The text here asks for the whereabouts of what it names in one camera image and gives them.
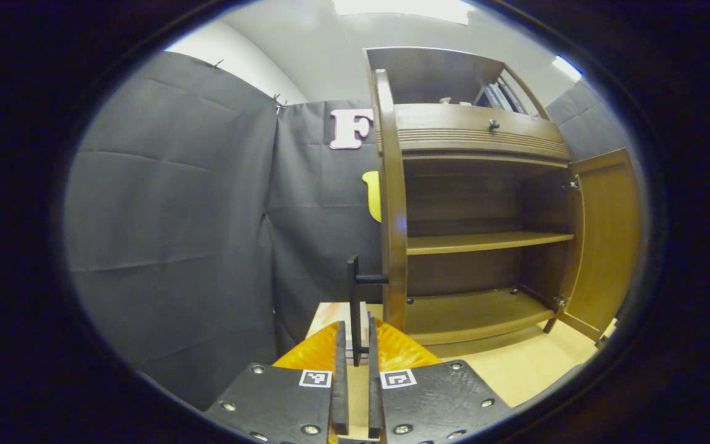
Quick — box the wooden shoe cabinet door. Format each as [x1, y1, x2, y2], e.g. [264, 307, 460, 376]
[347, 68, 409, 366]
[555, 148, 644, 343]

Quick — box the black backdrop cloth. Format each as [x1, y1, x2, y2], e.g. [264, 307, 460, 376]
[62, 51, 639, 411]

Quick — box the wooden cabinet drawer black knob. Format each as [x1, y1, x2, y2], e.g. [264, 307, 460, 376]
[392, 103, 571, 162]

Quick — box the large ceiling light panel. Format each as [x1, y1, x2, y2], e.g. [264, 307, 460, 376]
[332, 0, 476, 25]

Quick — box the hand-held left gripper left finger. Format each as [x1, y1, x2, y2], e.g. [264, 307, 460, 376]
[204, 321, 349, 444]

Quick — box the wooden double-door shoe cabinet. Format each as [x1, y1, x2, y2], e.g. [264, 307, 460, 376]
[364, 47, 584, 347]

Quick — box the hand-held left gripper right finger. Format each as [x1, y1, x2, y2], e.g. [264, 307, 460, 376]
[367, 314, 513, 444]

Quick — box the white book orange print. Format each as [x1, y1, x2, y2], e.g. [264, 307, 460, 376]
[307, 302, 373, 349]

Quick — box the small ceiling light panel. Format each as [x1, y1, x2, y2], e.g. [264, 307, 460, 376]
[552, 54, 584, 83]

